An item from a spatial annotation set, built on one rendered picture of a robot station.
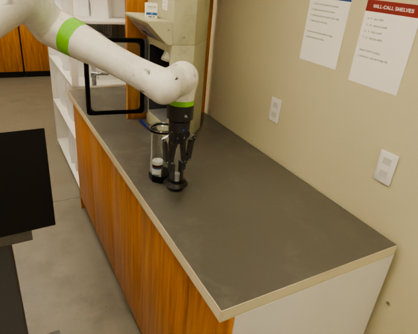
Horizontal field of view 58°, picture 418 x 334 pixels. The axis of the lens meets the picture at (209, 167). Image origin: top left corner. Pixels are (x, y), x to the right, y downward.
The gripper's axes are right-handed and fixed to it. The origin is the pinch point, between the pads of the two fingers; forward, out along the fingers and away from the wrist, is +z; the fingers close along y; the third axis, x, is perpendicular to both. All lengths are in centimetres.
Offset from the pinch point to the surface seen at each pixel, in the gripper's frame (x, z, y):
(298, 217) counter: 29.7, 10.4, -36.6
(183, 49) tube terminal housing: -48, -35, -22
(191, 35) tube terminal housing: -48, -41, -26
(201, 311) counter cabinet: 43, 26, 9
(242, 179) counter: -2.1, 10.5, -32.3
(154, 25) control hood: -48, -45, -8
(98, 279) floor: -65, 105, 17
